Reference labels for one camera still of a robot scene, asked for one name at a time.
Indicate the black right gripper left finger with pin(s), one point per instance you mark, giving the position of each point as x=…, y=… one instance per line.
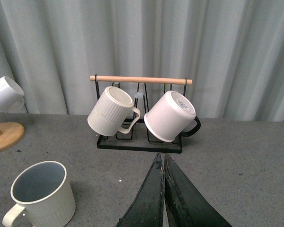
x=148, y=206

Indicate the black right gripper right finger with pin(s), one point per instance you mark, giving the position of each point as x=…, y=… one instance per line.
x=185, y=203

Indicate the cream ribbed mug grey inside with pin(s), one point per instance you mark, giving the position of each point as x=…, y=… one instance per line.
x=43, y=193

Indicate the cream ribbed hanging mug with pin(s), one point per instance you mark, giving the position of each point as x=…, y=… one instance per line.
x=110, y=112

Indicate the wooden mug tree stand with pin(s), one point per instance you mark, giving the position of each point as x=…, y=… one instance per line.
x=10, y=134

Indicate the white mug on tree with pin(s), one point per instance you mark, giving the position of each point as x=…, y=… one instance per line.
x=11, y=95

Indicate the white mug black handle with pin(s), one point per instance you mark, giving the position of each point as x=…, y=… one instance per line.
x=172, y=115

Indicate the black wire mug rack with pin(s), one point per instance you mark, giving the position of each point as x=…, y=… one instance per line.
x=140, y=138

